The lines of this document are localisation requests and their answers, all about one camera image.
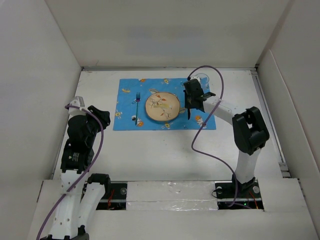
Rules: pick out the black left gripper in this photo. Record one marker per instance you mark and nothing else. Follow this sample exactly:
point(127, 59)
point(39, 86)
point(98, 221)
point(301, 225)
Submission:
point(103, 116)

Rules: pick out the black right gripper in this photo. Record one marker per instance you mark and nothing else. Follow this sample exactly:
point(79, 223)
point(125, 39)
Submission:
point(187, 104)

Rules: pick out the iridescent table knife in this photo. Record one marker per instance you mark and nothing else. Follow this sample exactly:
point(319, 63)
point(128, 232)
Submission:
point(188, 113)

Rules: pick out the clear plastic cup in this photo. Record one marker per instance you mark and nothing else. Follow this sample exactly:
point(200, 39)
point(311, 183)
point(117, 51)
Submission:
point(204, 81)

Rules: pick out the blue space-print cloth placemat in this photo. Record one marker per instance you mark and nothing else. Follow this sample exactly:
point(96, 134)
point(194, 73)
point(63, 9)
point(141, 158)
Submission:
point(125, 110)

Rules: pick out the round bird-painted plate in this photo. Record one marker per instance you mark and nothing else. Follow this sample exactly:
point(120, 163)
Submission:
point(162, 106)

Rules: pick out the iridescent fork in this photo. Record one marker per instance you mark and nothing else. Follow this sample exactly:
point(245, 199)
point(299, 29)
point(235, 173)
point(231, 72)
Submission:
point(138, 98)

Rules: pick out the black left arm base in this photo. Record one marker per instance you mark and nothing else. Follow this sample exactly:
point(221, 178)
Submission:
point(116, 199)

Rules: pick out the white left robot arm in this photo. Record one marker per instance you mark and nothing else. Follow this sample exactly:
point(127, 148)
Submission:
point(81, 191)

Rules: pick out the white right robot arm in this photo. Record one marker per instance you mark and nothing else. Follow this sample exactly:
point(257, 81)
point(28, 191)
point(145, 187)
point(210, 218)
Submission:
point(250, 132)

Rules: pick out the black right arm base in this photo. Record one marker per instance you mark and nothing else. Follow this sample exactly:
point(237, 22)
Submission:
point(246, 199)

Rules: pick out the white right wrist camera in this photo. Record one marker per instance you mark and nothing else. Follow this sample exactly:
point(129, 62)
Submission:
point(196, 78)

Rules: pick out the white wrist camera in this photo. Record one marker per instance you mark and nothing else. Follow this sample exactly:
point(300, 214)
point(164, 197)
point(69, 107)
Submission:
point(196, 78)
point(76, 103)

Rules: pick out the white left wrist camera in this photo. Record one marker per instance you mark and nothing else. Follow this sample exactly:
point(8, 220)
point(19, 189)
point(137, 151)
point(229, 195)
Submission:
point(76, 103)

